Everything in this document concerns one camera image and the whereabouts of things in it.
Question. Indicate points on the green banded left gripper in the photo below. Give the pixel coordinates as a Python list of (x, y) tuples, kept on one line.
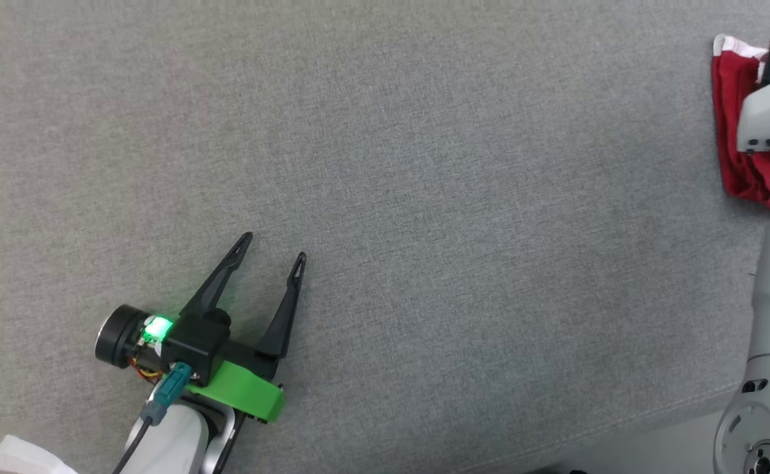
[(247, 392)]

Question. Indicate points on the red garment with white trim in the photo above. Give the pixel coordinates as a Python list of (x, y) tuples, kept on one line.
[(730, 118)]

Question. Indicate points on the black cylindrical left gripper motor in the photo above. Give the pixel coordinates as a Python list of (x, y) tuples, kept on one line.
[(118, 336)]

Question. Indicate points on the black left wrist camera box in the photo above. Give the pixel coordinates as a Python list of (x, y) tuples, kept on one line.
[(194, 345)]

